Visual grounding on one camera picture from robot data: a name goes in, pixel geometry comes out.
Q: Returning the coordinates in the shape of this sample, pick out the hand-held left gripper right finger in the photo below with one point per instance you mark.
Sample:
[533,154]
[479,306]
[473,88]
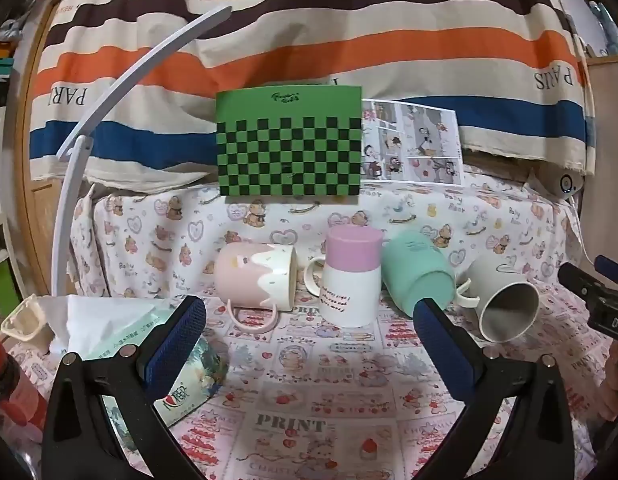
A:
[445,355]

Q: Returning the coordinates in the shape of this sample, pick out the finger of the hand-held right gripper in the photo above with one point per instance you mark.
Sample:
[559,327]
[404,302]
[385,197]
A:
[611,270]
[578,282]

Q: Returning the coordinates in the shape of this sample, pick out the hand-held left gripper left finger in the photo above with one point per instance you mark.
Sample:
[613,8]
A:
[175,347]

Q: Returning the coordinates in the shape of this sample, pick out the grey cup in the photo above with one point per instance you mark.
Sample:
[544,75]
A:
[499,295]

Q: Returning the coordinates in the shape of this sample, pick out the mint green cup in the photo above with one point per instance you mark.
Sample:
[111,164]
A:
[414,270]

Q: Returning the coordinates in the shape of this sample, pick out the pink cup with white drip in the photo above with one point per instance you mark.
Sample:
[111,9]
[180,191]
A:
[244,275]

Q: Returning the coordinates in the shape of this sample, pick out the white cup with pink band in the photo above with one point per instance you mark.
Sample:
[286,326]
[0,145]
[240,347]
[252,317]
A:
[350,280]

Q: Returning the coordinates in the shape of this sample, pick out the tissue pack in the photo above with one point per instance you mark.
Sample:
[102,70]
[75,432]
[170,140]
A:
[114,322]

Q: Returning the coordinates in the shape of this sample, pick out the white round device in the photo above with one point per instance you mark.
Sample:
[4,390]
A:
[564,182]

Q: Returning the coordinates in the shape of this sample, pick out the white bear print cloth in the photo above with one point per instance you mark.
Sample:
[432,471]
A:
[154,240]

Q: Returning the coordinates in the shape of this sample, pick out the pink printed tablecloth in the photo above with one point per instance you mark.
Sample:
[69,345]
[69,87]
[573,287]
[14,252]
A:
[314,400]

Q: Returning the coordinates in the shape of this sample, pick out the cream plastic holder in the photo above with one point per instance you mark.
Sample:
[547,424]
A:
[26,325]

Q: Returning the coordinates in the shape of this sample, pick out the red-capped bottle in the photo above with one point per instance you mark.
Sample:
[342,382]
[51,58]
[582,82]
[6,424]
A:
[11,385]

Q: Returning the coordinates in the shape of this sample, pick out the comic strip sheet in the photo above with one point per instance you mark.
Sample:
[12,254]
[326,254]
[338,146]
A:
[414,140]

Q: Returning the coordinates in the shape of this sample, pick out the green checkered board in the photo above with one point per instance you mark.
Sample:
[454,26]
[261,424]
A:
[289,145]

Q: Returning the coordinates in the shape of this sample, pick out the striped cloth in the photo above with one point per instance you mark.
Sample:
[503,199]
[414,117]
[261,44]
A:
[339,20]

